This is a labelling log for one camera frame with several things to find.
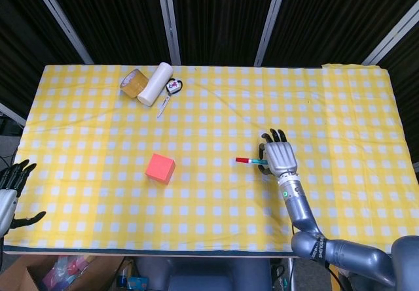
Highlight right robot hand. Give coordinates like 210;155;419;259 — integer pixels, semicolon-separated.
258;128;299;178

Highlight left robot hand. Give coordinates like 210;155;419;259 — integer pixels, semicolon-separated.
0;159;47;238

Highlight red and green marker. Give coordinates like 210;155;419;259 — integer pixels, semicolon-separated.
235;157;268;167

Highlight pink cube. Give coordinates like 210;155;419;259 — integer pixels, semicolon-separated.
145;153;177;185

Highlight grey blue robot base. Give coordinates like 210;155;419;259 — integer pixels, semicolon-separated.
136;256;272;291

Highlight silver pen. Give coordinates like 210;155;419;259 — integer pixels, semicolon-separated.
156;95;172;119

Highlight yellow white checkered tablecloth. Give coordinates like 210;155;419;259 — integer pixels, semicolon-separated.
6;63;419;253

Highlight cardboard box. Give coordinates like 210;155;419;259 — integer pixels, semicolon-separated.
0;254;125;291

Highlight white paper roll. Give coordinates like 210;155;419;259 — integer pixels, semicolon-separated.
137;61;173;106

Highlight clear brown tape roll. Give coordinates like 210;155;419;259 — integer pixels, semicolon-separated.
119;69;150;99

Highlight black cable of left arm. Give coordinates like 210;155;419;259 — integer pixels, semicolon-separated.
0;237;7;274

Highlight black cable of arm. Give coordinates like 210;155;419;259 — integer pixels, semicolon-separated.
322;258;343;291
0;237;7;274

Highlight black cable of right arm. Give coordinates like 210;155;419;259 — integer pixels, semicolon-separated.
322;258;343;291

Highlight white mahjong tile keychain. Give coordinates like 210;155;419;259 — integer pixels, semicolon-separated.
166;78;183;94

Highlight grey metal frame post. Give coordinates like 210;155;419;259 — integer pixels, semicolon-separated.
361;0;419;65
155;0;182;65
27;0;95;65
253;0;290;67

